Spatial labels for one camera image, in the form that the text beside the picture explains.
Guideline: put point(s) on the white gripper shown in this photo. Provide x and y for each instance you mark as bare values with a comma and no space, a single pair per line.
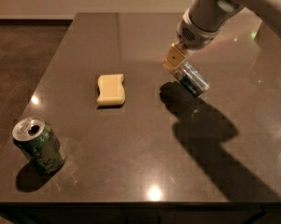
193,37

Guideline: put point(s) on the silver blue redbull can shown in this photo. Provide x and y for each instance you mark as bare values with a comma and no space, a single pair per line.
191,79

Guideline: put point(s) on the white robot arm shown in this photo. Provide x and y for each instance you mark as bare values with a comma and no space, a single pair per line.
269,11

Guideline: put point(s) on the green soda can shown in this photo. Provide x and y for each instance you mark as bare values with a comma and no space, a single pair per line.
38,142

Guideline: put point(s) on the yellow sponge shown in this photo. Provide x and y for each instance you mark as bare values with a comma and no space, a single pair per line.
111,90

